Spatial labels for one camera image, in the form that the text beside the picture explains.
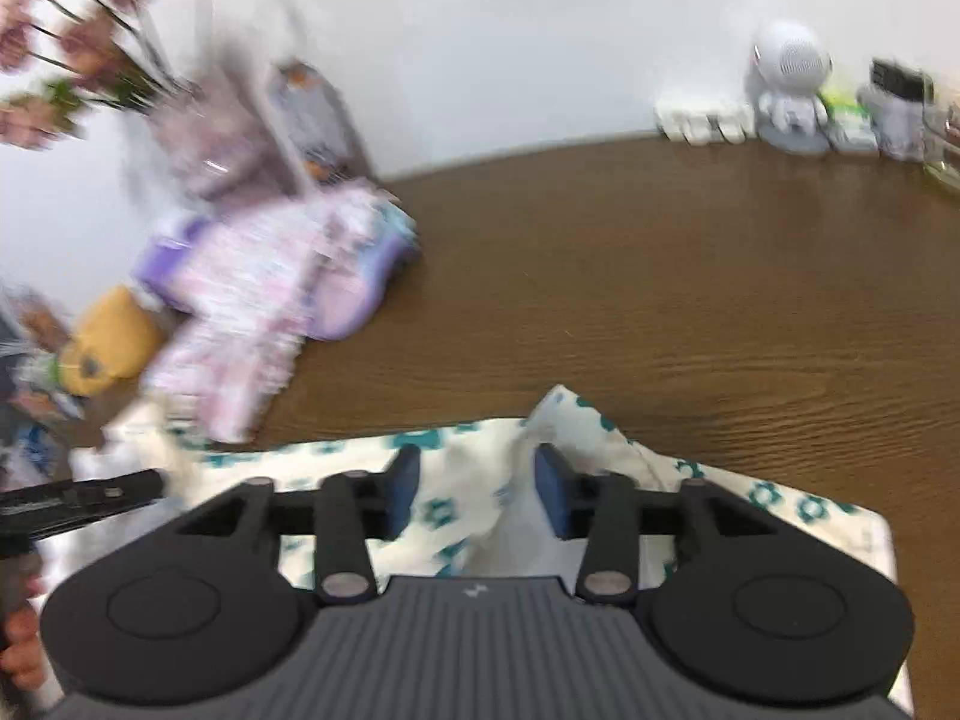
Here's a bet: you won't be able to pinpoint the cream teal floral garment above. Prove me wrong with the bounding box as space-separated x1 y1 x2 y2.
44 385 895 585

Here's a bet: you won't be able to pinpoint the person hand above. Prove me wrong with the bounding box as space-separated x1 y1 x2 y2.
2 575 47 692

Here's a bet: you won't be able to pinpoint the yellow mug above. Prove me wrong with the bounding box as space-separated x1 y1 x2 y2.
57 286 166 398

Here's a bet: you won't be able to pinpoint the purple storage bag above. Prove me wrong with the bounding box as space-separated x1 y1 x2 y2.
133 193 420 341

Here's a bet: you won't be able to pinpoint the pink floral garment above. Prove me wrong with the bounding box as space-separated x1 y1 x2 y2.
142 182 389 444

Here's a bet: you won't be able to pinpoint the white power strip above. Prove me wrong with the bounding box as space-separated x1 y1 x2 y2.
654 101 757 146

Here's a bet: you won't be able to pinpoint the pink patterned vase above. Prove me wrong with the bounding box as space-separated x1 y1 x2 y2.
148 71 291 205

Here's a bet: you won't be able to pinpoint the green white small box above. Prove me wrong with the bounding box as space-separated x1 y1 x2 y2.
820 89 878 154

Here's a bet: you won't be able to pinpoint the dried pink flowers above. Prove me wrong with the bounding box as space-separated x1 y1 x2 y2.
2 0 215 151

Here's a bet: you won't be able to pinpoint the black lid jar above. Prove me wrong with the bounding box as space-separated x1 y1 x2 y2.
857 59 928 163

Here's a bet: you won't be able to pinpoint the clear glass container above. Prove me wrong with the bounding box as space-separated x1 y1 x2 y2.
923 75 960 192

